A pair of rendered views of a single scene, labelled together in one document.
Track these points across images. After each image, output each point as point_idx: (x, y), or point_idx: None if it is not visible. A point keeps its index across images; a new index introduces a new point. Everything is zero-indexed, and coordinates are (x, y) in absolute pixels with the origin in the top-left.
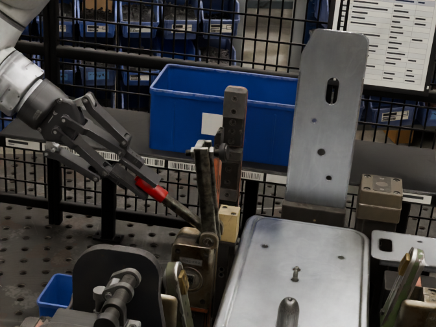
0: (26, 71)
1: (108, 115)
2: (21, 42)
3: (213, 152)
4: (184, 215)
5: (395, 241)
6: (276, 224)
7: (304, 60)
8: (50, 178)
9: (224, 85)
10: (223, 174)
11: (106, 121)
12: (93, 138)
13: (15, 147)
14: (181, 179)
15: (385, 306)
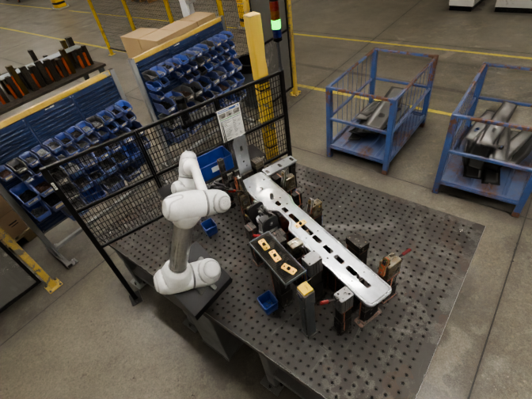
0: None
1: (218, 183)
2: (146, 178)
3: (241, 176)
4: (240, 191)
5: (267, 169)
6: (245, 181)
7: (233, 146)
8: None
9: (204, 157)
10: (224, 178)
11: (220, 184)
12: (218, 189)
13: None
14: None
15: (281, 183)
